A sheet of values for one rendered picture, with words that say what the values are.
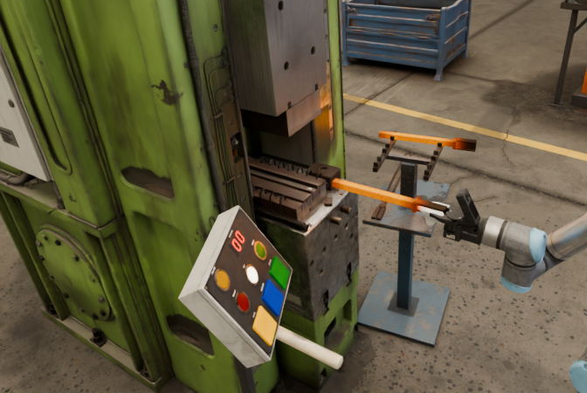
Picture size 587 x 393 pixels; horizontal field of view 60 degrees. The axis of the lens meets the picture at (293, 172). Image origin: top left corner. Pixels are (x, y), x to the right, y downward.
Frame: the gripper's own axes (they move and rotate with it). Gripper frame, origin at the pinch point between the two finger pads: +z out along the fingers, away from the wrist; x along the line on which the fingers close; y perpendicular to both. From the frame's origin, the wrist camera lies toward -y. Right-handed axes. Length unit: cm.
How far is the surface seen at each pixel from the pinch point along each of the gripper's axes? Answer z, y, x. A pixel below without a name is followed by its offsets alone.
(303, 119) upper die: 42.1, -22.8, -3.8
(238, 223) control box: 36, -11, -48
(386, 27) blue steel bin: 183, 58, 357
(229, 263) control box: 28, -9, -60
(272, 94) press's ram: 43, -37, -18
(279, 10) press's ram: 43, -60, -10
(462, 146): 8, 12, 65
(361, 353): 29, 106, 14
